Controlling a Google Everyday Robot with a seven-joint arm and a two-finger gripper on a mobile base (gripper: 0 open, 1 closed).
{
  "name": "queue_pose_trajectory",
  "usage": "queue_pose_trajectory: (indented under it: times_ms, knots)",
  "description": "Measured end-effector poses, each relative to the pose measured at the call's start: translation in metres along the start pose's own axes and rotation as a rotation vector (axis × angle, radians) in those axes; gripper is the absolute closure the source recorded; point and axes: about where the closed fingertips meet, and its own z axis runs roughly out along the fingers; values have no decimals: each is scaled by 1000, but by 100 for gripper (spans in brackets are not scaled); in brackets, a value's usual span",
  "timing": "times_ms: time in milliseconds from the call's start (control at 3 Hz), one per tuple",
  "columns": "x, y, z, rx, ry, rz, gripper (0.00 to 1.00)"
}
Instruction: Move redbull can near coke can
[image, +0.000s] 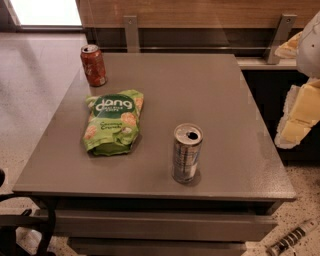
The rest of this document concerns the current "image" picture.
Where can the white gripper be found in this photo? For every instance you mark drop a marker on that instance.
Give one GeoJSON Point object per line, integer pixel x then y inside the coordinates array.
{"type": "Point", "coordinates": [309, 50]}

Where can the silver redbull can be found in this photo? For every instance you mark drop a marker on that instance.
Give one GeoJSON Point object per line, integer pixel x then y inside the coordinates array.
{"type": "Point", "coordinates": [188, 140]}

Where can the red coke can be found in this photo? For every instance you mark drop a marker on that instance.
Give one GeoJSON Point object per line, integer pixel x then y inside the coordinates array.
{"type": "Point", "coordinates": [93, 65]}

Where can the grey table drawer unit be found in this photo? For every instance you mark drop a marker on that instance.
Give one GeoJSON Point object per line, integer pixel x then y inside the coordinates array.
{"type": "Point", "coordinates": [131, 204]}

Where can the striped tube on floor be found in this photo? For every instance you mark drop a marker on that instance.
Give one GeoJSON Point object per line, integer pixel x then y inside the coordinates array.
{"type": "Point", "coordinates": [288, 241]}

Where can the green dang chips bag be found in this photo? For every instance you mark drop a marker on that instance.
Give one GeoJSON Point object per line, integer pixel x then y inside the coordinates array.
{"type": "Point", "coordinates": [113, 123]}

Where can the bright window panel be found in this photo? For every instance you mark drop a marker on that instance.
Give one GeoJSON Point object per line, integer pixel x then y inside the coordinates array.
{"type": "Point", "coordinates": [47, 12]}

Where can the black chair base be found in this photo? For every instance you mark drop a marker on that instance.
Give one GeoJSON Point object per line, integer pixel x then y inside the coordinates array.
{"type": "Point", "coordinates": [9, 223]}

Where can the right metal wall bracket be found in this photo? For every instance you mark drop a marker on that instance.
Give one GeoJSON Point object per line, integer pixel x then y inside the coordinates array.
{"type": "Point", "coordinates": [280, 36]}

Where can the metal wall bracket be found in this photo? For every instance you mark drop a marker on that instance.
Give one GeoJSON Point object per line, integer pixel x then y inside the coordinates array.
{"type": "Point", "coordinates": [280, 36]}
{"type": "Point", "coordinates": [131, 34]}

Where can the left metal wall bracket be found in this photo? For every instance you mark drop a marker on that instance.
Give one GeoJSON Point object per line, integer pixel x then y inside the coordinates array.
{"type": "Point", "coordinates": [131, 34]}

